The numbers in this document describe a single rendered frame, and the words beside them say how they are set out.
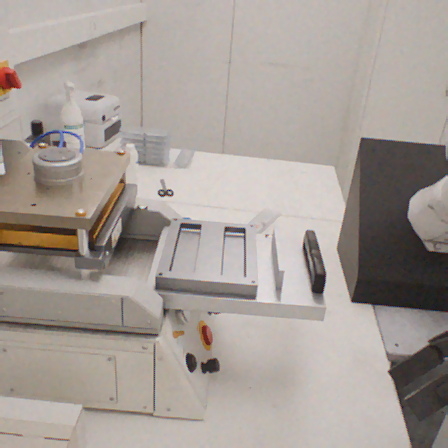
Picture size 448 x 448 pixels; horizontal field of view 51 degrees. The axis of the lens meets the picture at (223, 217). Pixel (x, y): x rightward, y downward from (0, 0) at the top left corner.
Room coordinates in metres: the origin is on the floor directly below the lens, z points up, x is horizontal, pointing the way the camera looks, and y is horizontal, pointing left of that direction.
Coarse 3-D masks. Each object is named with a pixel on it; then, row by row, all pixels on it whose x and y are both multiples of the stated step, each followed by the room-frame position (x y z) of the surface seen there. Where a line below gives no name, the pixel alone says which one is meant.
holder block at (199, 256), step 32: (192, 224) 0.79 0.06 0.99; (224, 224) 0.80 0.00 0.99; (160, 256) 0.67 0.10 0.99; (192, 256) 0.70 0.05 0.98; (224, 256) 0.71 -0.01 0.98; (256, 256) 0.69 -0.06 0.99; (160, 288) 0.61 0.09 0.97; (192, 288) 0.61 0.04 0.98; (224, 288) 0.61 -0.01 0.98; (256, 288) 0.61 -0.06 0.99
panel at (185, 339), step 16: (176, 320) 0.62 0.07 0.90; (192, 320) 0.69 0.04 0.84; (208, 320) 0.76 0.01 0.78; (176, 336) 0.58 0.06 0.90; (192, 336) 0.65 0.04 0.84; (176, 352) 0.57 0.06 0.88; (192, 352) 0.62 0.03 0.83; (208, 352) 0.69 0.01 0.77; (192, 384) 0.56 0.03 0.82; (208, 384) 0.61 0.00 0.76
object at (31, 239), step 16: (112, 192) 0.77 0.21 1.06; (112, 208) 0.72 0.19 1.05; (0, 224) 0.62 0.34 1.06; (16, 224) 0.63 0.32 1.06; (96, 224) 0.65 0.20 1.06; (0, 240) 0.61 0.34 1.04; (16, 240) 0.61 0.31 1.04; (32, 240) 0.61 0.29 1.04; (48, 240) 0.61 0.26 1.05; (64, 240) 0.61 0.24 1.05
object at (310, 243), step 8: (312, 232) 0.77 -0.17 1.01; (304, 240) 0.77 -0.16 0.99; (312, 240) 0.74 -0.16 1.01; (304, 248) 0.77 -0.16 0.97; (312, 248) 0.71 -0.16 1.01; (312, 256) 0.69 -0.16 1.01; (320, 256) 0.69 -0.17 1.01; (312, 264) 0.67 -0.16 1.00; (320, 264) 0.66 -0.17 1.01; (312, 272) 0.66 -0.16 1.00; (320, 272) 0.64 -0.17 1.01; (312, 280) 0.64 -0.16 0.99; (320, 280) 0.63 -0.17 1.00; (312, 288) 0.64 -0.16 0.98; (320, 288) 0.63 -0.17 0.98
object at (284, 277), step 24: (264, 240) 0.79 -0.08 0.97; (288, 240) 0.80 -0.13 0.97; (264, 264) 0.71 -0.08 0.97; (288, 264) 0.72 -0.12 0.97; (264, 288) 0.64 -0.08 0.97; (288, 288) 0.64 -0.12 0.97; (216, 312) 0.60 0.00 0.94; (240, 312) 0.60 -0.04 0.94; (264, 312) 0.60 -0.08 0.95; (288, 312) 0.60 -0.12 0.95; (312, 312) 0.60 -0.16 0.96
